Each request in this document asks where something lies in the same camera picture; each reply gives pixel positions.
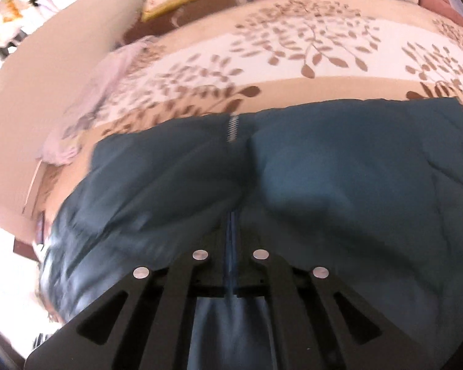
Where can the leaf print bed blanket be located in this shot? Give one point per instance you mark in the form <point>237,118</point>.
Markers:
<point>293,46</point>

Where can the pale lilac cloth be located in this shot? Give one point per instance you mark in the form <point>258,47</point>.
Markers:
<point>96,92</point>

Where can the brown blanket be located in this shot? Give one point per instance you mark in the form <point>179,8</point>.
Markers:
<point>154,23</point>

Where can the dark teal quilted jacket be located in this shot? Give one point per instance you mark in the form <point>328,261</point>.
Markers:
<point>332,185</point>

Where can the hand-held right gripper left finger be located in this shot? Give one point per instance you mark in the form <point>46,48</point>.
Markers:
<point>169,300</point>

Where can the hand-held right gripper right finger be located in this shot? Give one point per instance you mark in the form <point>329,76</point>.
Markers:
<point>289,300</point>

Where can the white bed headboard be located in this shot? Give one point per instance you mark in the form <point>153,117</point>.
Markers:
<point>50,69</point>

